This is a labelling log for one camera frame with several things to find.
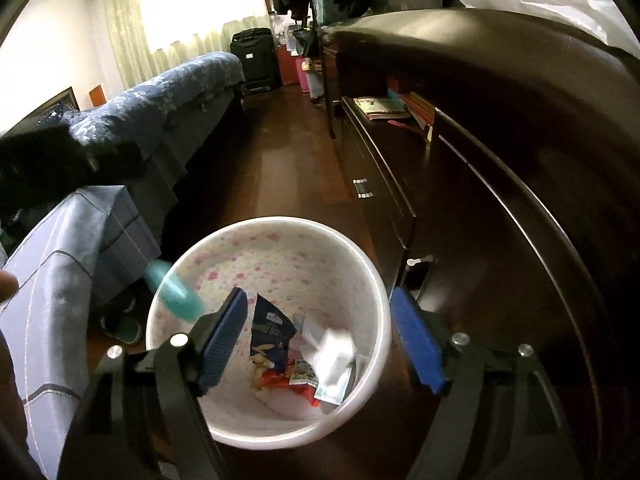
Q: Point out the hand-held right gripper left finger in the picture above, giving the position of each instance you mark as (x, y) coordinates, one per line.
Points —
(222, 340)

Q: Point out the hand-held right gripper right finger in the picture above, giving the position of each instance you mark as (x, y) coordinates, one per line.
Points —
(417, 340)

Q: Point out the dark blue snack packet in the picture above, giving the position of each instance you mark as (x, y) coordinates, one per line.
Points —
(270, 330)

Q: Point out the red snack packet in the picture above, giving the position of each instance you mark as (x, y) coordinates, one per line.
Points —
(272, 382)

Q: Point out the teal wrapper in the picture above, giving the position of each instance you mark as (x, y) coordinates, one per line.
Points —
(172, 290)

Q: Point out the white bin with pink dots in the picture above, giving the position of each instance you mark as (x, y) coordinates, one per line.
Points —
(240, 255)

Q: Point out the green yellow snack packet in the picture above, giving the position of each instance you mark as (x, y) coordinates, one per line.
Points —
(303, 372)

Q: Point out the person's left hand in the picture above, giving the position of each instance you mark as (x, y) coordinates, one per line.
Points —
(7, 287)

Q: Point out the dark wooden headboard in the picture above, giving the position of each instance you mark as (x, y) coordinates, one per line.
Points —
(45, 110)

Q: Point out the orange chair back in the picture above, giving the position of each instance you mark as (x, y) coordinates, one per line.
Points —
(97, 95)

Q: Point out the green slippers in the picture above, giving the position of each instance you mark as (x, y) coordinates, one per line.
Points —
(122, 327)

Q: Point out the bed with blue duvet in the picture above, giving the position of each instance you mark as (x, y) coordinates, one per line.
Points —
(160, 105)

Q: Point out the blue striped tablecloth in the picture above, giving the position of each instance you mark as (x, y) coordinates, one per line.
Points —
(55, 300)

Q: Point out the pale green curtain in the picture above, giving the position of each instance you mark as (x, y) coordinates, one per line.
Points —
(125, 20)

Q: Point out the dark wooden cabinet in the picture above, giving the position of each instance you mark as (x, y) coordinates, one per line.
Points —
(500, 185)

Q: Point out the black suitcase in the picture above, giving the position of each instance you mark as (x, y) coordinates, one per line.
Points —
(255, 60)

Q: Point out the row of red books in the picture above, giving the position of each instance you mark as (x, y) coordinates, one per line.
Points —
(415, 105)

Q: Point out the illustrated book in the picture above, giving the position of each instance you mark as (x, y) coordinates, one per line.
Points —
(381, 107)

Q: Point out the red box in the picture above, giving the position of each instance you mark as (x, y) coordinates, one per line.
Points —
(288, 67)

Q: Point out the pink box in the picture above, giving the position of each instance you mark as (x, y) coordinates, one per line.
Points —
(303, 75)

